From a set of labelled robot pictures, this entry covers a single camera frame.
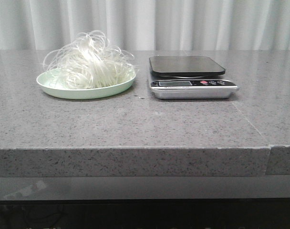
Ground white vermicelli noodle bundle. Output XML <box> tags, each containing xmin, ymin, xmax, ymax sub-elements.
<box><xmin>43</xmin><ymin>30</ymin><xmax>137</xmax><ymax>90</ymax></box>

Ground black silver kitchen scale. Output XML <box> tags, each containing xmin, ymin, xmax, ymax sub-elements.
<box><xmin>149</xmin><ymin>56</ymin><xmax>238</xmax><ymax>99</ymax></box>

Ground pale green round plate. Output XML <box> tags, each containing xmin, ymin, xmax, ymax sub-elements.
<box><xmin>36</xmin><ymin>69</ymin><xmax>136</xmax><ymax>100</ymax></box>

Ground white pleated curtain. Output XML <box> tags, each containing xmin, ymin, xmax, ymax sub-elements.
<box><xmin>0</xmin><ymin>0</ymin><xmax>290</xmax><ymax>51</ymax></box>

